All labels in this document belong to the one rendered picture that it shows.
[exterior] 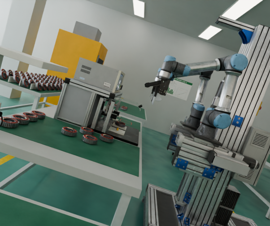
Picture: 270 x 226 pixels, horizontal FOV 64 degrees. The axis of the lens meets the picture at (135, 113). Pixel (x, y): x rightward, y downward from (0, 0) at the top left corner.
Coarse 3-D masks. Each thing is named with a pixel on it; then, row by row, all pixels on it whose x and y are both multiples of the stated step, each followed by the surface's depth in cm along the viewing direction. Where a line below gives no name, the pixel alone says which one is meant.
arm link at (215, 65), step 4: (216, 60) 165; (220, 60) 163; (184, 64) 164; (188, 64) 163; (192, 64) 163; (196, 64) 163; (200, 64) 163; (204, 64) 163; (208, 64) 163; (212, 64) 163; (216, 64) 163; (220, 64) 162; (192, 68) 162; (196, 68) 162; (200, 68) 163; (204, 68) 163; (208, 68) 163; (212, 68) 164; (216, 68) 164; (220, 68) 164; (172, 72) 166; (192, 72) 165; (196, 72) 166
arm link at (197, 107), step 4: (196, 104) 219; (200, 104) 225; (192, 108) 223; (196, 108) 218; (200, 108) 217; (204, 108) 218; (192, 112) 220; (196, 112) 218; (200, 112) 217; (196, 116) 218; (200, 116) 219
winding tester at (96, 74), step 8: (80, 64) 194; (88, 64) 194; (96, 64) 193; (80, 72) 195; (88, 72) 194; (96, 72) 194; (104, 72) 194; (112, 72) 194; (120, 72) 193; (80, 80) 196; (88, 80) 195; (96, 80) 195; (104, 80) 195; (112, 80) 195; (104, 88) 196; (112, 88) 196
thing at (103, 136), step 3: (102, 135) 171; (105, 135) 177; (108, 135) 178; (102, 138) 170; (105, 138) 169; (108, 138) 170; (111, 138) 172; (105, 141) 169; (108, 141) 170; (111, 141) 172
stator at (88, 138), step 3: (84, 135) 155; (87, 135) 159; (90, 135) 161; (84, 138) 152; (87, 138) 152; (90, 138) 158; (93, 138) 160; (96, 138) 159; (84, 141) 152; (87, 141) 152; (90, 141) 152; (93, 141) 153; (96, 141) 155
